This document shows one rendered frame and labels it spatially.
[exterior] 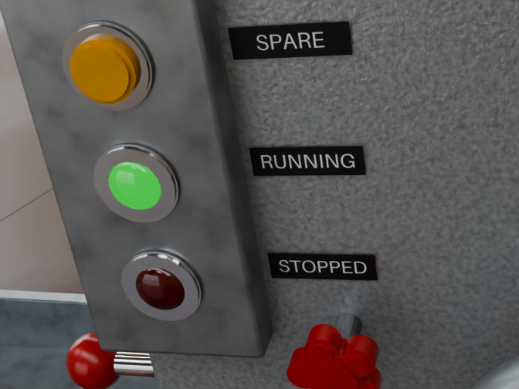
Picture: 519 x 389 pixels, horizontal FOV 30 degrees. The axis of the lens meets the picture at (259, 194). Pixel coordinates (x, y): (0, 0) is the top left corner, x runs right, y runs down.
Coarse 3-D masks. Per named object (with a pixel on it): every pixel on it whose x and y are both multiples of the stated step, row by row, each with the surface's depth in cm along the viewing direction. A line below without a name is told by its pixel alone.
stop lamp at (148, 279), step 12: (144, 276) 41; (156, 276) 41; (168, 276) 41; (144, 288) 41; (156, 288) 41; (168, 288) 41; (180, 288) 41; (144, 300) 42; (156, 300) 41; (168, 300) 41; (180, 300) 41
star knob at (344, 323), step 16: (336, 320) 42; (352, 320) 42; (320, 336) 39; (336, 336) 39; (352, 336) 39; (304, 352) 39; (320, 352) 39; (336, 352) 39; (352, 352) 39; (368, 352) 39; (288, 368) 40; (304, 368) 39; (320, 368) 39; (336, 368) 39; (352, 368) 39; (368, 368) 38; (304, 384) 40; (320, 384) 39; (336, 384) 39; (352, 384) 39; (368, 384) 39
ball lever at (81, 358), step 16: (96, 336) 53; (80, 352) 52; (96, 352) 52; (112, 352) 52; (128, 352) 52; (80, 368) 52; (96, 368) 52; (112, 368) 52; (128, 368) 52; (144, 368) 52; (80, 384) 52; (96, 384) 52; (112, 384) 53
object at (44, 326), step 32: (0, 320) 71; (32, 320) 70; (64, 320) 69; (0, 352) 71; (32, 352) 71; (64, 352) 70; (0, 384) 68; (32, 384) 68; (64, 384) 67; (128, 384) 66
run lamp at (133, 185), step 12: (120, 168) 38; (132, 168) 38; (144, 168) 38; (120, 180) 38; (132, 180) 38; (144, 180) 38; (156, 180) 38; (120, 192) 39; (132, 192) 38; (144, 192) 38; (156, 192) 39; (132, 204) 39; (144, 204) 39
